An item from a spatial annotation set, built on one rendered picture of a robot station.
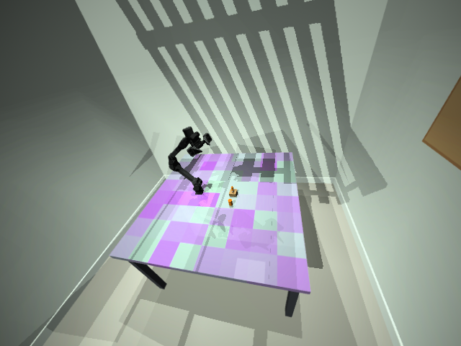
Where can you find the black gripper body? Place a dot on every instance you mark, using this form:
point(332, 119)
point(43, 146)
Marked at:
point(198, 145)

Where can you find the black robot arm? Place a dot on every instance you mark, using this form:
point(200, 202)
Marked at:
point(175, 165)

